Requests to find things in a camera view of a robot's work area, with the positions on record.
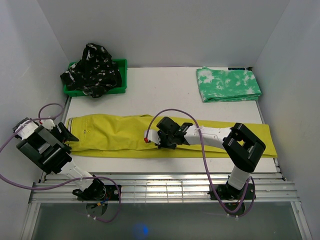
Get green plastic bin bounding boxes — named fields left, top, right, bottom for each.
left=62, top=58, right=129, bottom=97

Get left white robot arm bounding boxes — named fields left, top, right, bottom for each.
left=12, top=118, right=107, bottom=201

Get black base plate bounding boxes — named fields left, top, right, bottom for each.
left=72, top=184, right=122, bottom=201
left=214, top=182, right=256, bottom=201

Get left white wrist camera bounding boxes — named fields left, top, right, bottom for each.
left=39, top=119, right=56, bottom=131

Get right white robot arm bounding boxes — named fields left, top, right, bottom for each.
left=156, top=117, right=266, bottom=199

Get green white tie-dye folded garment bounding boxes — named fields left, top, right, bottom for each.
left=196, top=67, right=262, bottom=103

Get aluminium rail frame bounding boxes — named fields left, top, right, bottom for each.
left=20, top=97, right=313, bottom=240

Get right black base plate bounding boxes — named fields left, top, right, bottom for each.
left=214, top=182, right=256, bottom=201

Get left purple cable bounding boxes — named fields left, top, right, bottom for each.
left=0, top=102, right=122, bottom=223

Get black white patterned garment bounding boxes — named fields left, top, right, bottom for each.
left=60, top=43, right=123, bottom=98

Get yellow trousers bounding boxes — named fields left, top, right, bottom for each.
left=65, top=114, right=278, bottom=159

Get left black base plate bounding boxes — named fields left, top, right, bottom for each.
left=72, top=184, right=122, bottom=201

